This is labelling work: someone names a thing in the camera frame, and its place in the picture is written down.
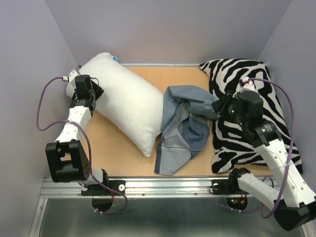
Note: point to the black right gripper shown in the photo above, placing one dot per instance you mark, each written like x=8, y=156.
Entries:
x=219, y=105

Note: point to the white pillow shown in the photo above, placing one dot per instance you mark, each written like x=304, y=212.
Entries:
x=132, y=103

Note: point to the zebra striped pillow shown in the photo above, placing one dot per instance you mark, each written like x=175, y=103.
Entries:
x=229, y=145

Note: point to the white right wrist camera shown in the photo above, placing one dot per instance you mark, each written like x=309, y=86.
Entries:
x=245, y=84

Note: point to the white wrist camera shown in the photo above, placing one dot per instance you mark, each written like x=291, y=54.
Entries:
x=245, y=84
x=72, y=75

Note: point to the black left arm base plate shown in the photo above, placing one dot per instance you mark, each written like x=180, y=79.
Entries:
x=97, y=190

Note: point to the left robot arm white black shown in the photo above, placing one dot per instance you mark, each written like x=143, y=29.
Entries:
x=69, y=157

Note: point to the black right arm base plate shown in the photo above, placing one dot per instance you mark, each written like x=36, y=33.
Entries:
x=222, y=188

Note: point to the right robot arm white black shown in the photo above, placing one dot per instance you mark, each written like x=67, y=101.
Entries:
x=295, y=203

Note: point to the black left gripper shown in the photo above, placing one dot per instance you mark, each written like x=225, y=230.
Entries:
x=98, y=90

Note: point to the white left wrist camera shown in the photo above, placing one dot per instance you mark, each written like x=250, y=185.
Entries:
x=72, y=75

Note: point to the aluminium front rail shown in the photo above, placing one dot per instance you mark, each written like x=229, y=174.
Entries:
x=135, y=187

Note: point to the blue-grey pillowcase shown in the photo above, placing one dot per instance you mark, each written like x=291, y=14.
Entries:
x=187, y=112

